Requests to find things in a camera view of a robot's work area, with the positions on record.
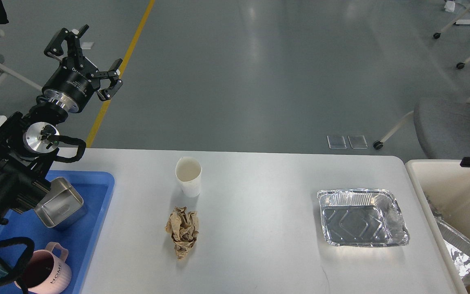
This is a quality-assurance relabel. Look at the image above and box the aluminium foil tray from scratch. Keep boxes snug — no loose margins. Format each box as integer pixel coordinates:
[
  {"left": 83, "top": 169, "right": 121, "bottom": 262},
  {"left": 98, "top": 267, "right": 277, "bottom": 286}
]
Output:
[{"left": 317, "top": 188, "right": 410, "bottom": 248}]

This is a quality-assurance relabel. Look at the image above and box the white paper cup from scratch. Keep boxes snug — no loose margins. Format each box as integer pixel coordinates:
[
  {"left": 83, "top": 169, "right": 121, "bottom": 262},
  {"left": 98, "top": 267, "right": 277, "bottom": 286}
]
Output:
[{"left": 175, "top": 156, "right": 202, "bottom": 198}]

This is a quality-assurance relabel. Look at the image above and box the pink mug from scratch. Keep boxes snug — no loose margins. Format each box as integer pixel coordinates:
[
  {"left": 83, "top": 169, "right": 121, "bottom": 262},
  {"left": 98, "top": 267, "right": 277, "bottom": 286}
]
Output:
[{"left": 14, "top": 242, "right": 72, "bottom": 294}]

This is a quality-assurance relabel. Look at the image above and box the blue plastic tray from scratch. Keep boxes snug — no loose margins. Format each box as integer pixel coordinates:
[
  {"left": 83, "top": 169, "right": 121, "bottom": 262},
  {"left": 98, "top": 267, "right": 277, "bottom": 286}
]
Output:
[{"left": 0, "top": 170, "right": 115, "bottom": 294}]

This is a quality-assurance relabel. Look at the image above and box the white bin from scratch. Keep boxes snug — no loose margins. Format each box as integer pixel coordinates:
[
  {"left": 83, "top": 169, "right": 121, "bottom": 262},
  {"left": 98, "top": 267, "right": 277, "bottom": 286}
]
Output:
[{"left": 406, "top": 160, "right": 470, "bottom": 294}]

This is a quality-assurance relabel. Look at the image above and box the stainless steel tray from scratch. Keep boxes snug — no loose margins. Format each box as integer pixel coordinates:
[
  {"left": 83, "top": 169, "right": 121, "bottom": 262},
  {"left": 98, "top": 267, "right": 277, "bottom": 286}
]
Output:
[{"left": 33, "top": 177, "right": 88, "bottom": 231}]

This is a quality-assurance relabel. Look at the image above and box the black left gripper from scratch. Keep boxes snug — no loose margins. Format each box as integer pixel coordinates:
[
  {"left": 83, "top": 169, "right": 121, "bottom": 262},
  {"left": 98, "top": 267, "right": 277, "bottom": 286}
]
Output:
[{"left": 42, "top": 24, "right": 124, "bottom": 114}]

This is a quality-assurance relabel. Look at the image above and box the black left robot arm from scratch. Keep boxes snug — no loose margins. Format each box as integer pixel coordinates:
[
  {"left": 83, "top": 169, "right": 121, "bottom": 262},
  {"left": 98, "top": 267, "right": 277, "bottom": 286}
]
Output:
[{"left": 0, "top": 25, "right": 123, "bottom": 294}]

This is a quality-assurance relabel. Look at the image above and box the crumpled brown paper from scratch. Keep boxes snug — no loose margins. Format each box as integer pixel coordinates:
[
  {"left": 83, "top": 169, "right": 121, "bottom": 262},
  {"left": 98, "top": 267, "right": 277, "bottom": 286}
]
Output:
[{"left": 165, "top": 206, "right": 200, "bottom": 261}]

